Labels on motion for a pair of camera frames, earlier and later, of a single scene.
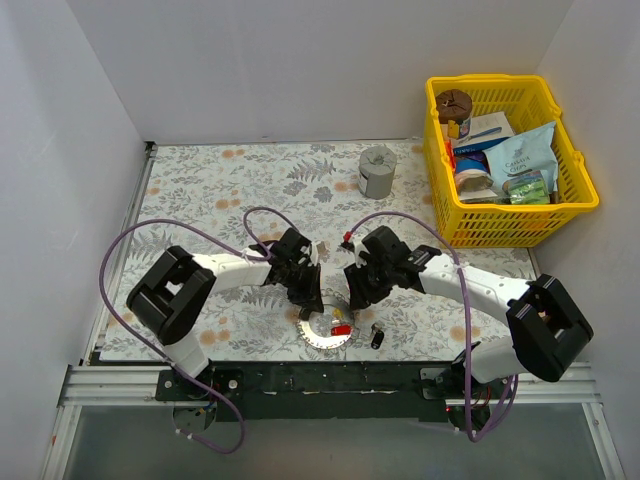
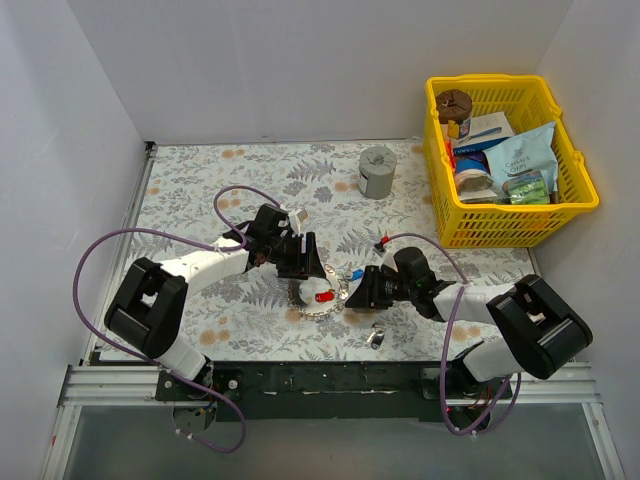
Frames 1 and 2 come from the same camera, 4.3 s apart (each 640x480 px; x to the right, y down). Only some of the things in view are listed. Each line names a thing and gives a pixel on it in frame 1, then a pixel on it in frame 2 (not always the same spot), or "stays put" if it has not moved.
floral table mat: [235, 198] stays put
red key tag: [340, 330] → [324, 297]
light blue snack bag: [529, 151] stays put
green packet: [531, 188] stays put
